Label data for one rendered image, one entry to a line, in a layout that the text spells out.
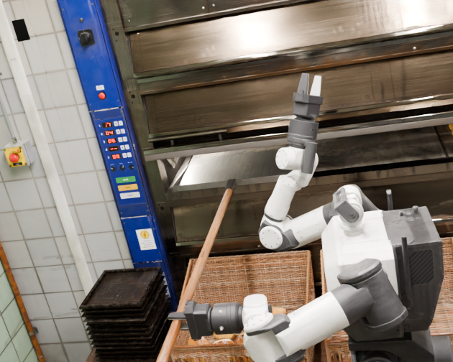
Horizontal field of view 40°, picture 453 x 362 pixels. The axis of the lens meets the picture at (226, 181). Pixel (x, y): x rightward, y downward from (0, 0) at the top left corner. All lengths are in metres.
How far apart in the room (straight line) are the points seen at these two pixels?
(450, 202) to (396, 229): 1.00
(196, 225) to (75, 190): 0.57
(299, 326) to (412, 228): 0.43
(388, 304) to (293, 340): 0.24
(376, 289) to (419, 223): 0.30
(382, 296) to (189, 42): 1.38
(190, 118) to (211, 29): 0.37
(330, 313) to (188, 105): 1.33
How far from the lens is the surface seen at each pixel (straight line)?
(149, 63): 2.53
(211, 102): 2.54
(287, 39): 2.42
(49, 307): 3.28
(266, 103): 2.49
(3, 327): 3.23
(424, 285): 1.69
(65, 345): 3.40
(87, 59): 2.59
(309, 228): 1.94
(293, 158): 1.87
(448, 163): 2.61
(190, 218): 2.77
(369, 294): 1.49
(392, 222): 1.73
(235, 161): 2.90
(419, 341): 1.85
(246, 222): 2.72
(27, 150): 2.83
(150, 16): 2.52
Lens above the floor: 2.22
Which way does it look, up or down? 22 degrees down
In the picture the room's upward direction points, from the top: 12 degrees counter-clockwise
